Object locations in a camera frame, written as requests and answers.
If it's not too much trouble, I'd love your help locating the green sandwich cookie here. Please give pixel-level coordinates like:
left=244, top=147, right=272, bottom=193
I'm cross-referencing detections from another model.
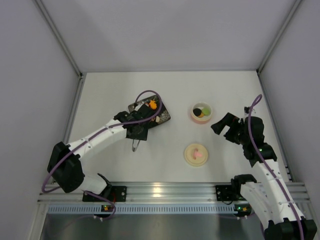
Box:
left=201, top=108, right=211, bottom=116

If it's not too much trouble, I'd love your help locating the orange fish-shaped food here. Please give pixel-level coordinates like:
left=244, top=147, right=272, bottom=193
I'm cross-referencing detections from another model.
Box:
left=148, top=100, right=158, bottom=110

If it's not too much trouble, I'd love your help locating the black sandwich cookie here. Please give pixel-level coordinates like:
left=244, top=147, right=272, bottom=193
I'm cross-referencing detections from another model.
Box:
left=192, top=108, right=202, bottom=116

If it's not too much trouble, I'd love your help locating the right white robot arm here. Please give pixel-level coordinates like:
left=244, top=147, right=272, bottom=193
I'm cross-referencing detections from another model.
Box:
left=211, top=112, right=317, bottom=240

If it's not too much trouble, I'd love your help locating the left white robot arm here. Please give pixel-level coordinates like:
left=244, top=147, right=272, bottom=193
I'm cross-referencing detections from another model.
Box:
left=47, top=104, right=157, bottom=195

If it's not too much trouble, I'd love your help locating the black floral square plate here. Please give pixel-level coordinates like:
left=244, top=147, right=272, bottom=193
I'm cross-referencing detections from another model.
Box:
left=128, top=94, right=171, bottom=129

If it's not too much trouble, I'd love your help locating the cream pink round bowl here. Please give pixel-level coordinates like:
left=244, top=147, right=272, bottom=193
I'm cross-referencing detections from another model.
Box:
left=190, top=102, right=213, bottom=124

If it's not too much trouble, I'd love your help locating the cream lid pink knob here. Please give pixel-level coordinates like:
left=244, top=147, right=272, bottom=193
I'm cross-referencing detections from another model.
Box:
left=184, top=143, right=209, bottom=167

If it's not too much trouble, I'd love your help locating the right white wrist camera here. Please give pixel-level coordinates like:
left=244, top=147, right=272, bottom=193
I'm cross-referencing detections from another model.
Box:
left=244, top=106, right=256, bottom=116

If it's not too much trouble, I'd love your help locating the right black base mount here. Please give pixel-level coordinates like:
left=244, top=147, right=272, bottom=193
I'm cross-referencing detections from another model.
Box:
left=215, top=184, right=241, bottom=203

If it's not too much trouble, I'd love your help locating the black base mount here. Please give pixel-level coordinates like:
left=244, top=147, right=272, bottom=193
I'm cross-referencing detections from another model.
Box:
left=82, top=185, right=127, bottom=203
left=215, top=184, right=241, bottom=203

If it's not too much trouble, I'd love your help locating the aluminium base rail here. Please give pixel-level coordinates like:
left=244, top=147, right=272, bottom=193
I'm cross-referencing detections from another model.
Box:
left=37, top=181, right=311, bottom=204

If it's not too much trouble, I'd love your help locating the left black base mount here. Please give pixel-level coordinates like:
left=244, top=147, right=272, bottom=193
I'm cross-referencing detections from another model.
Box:
left=82, top=185, right=127, bottom=203

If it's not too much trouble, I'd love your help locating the slotted grey cable duct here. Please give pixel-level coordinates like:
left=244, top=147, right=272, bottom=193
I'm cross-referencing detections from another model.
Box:
left=47, top=203, right=253, bottom=215

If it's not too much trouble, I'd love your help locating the right aluminium frame post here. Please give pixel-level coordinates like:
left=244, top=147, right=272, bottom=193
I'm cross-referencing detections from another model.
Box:
left=256, top=0, right=304, bottom=76

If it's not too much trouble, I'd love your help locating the aluminium frame post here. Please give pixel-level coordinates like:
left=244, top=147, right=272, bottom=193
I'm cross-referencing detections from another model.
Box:
left=256, top=0, right=304, bottom=76
left=33, top=0, right=83, bottom=78

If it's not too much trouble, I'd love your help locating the left aluminium frame post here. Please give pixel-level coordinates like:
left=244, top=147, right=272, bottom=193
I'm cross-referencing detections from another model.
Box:
left=33, top=0, right=83, bottom=78

